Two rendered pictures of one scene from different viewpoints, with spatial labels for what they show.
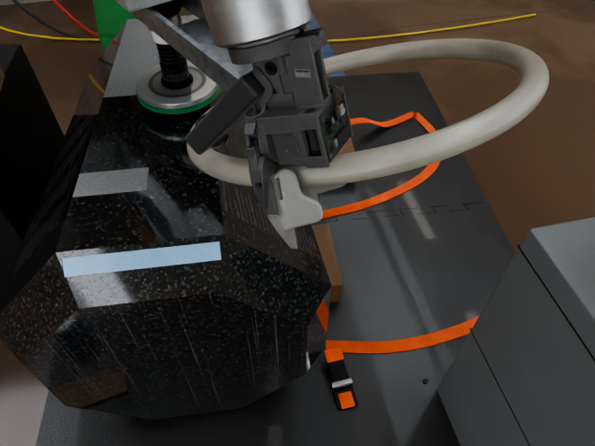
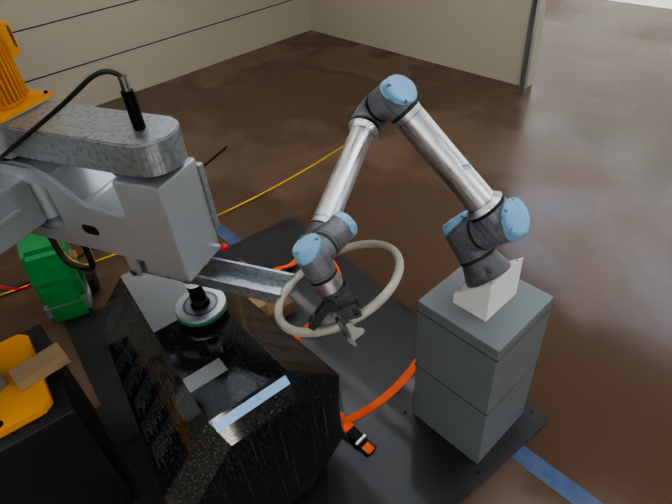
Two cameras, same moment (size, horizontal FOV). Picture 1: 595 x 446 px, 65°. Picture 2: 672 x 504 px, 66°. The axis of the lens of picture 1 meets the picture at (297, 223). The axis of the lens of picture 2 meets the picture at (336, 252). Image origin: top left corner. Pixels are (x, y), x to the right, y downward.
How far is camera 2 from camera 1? 115 cm
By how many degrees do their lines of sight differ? 21
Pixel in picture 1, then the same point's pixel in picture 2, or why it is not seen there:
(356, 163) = (366, 310)
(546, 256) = (430, 309)
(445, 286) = (386, 352)
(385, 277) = (349, 365)
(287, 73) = (341, 295)
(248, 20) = (332, 288)
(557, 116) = (394, 213)
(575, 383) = (467, 358)
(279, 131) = (345, 312)
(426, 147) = (383, 297)
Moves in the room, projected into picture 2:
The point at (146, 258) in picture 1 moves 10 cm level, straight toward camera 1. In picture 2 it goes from (254, 401) to (276, 413)
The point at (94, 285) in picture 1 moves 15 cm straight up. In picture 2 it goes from (234, 429) to (225, 405)
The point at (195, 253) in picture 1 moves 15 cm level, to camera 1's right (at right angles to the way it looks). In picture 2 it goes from (276, 386) to (311, 368)
